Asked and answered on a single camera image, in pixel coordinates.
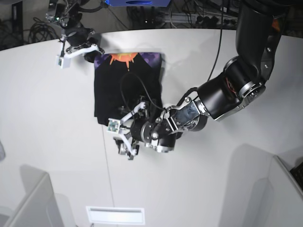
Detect black T-shirt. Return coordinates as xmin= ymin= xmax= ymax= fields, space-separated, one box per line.
xmin=94 ymin=52 xmax=163 ymax=126

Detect white partition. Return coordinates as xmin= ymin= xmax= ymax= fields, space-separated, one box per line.
xmin=270 ymin=156 xmax=303 ymax=227
xmin=4 ymin=172 xmax=64 ymax=227

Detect white partition left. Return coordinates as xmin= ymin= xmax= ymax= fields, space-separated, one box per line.
xmin=4 ymin=172 xmax=64 ymax=227

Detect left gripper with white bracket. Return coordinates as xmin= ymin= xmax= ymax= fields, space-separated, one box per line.
xmin=107 ymin=96 xmax=161 ymax=160

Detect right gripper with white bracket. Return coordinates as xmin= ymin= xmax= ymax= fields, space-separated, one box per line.
xmin=56 ymin=26 xmax=105 ymax=69

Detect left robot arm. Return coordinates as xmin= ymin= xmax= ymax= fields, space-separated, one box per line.
xmin=107 ymin=0 xmax=294 ymax=160

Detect white slotted tray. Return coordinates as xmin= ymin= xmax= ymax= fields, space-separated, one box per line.
xmin=86 ymin=206 xmax=145 ymax=225

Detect white partition right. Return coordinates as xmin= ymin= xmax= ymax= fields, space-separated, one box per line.
xmin=270 ymin=156 xmax=303 ymax=227

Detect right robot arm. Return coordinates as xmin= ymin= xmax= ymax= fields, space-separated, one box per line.
xmin=45 ymin=0 xmax=108 ymax=69

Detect blue box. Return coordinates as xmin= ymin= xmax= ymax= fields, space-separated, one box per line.
xmin=104 ymin=0 xmax=170 ymax=7

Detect black keyboard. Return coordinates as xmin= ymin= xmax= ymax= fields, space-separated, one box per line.
xmin=290 ymin=163 xmax=303 ymax=189

